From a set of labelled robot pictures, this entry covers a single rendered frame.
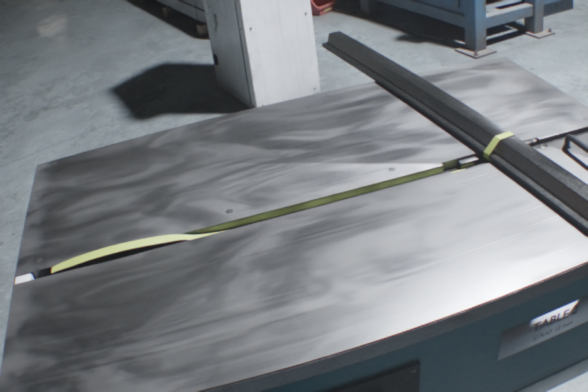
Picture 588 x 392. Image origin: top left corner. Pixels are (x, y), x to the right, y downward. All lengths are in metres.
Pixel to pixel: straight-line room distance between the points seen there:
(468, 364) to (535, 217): 0.19
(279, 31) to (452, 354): 2.21
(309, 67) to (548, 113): 1.97
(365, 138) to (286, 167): 0.13
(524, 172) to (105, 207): 0.57
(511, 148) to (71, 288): 0.58
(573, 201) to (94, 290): 0.57
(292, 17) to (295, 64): 0.23
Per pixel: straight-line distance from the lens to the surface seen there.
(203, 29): 4.10
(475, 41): 3.30
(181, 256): 0.70
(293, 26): 2.73
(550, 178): 0.75
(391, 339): 0.57
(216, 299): 0.63
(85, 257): 0.74
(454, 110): 0.90
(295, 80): 2.81
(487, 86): 1.05
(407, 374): 0.62
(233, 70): 2.88
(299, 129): 0.92
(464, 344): 0.63
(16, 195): 2.69
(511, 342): 0.68
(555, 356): 0.77
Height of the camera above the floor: 1.15
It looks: 32 degrees down
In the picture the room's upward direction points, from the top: 8 degrees counter-clockwise
